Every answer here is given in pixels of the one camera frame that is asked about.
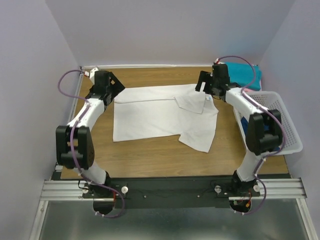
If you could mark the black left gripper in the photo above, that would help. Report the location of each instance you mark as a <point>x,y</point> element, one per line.
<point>117,87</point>

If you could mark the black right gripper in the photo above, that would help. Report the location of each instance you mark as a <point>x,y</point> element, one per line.
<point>204,77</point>

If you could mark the white t shirt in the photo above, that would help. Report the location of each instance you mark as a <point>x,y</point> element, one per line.
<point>161,111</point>

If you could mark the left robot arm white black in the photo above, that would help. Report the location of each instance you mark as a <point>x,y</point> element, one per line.
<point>74,143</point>

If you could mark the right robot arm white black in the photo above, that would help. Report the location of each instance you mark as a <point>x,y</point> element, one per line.
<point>245,177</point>

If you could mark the teal folded t shirt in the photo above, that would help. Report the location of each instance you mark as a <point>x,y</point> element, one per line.
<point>242,74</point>

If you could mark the pink folded t shirt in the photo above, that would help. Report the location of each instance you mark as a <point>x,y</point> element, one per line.
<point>248,88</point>

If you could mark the dark blue t shirt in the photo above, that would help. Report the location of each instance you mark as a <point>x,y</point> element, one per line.
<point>246,125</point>

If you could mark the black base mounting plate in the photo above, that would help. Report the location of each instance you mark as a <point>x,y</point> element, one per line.
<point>173,192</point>

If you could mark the white plastic laundry basket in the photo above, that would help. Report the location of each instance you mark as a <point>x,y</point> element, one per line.
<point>282,120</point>

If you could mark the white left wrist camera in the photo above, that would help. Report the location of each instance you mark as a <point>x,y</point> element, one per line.
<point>91,74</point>

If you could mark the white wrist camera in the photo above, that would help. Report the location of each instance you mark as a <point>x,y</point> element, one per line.
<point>216,61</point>
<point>91,74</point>

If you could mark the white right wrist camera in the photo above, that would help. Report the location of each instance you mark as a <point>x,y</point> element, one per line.
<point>216,61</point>

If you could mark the aluminium frame rail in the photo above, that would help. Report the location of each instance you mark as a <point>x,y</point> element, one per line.
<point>44,203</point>

